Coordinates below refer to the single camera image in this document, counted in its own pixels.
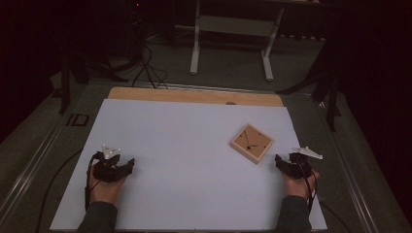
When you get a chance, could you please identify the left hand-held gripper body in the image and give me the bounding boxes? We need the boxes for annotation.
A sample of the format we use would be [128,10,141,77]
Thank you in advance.
[92,144,126,183]

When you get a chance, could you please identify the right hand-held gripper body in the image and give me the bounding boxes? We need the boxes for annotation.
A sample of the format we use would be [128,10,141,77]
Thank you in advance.
[284,146,325,180]

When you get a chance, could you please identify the wooden picture frame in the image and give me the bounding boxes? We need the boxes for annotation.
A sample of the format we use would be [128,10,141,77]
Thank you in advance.
[229,122,276,165]

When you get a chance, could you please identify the person's right hand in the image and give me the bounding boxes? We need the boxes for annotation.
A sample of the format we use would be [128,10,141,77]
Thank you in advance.
[282,169,322,200]

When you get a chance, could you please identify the person's left hand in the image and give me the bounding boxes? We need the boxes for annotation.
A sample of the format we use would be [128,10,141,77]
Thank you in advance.
[87,165,128,205]

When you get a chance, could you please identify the black metal stand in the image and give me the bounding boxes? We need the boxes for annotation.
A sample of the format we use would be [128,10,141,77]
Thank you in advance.
[276,30,343,132]

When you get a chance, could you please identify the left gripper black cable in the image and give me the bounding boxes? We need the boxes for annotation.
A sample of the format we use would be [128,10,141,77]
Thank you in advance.
[84,150,104,212]

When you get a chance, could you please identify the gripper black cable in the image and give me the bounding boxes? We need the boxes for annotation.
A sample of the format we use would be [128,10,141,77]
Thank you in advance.
[299,160,353,233]
[84,150,104,212]

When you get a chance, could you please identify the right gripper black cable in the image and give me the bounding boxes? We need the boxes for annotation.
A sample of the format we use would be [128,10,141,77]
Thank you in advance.
[299,160,353,233]

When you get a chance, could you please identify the metal floor rail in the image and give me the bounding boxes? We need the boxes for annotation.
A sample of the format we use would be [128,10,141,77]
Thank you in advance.
[0,111,67,224]
[314,99,381,233]
[141,81,313,97]

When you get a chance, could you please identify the black floor cables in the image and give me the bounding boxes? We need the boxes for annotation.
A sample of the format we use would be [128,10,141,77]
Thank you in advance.
[130,42,170,90]

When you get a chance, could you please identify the white metal table frame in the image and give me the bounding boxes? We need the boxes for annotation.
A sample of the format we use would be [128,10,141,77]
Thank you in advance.
[174,0,287,83]

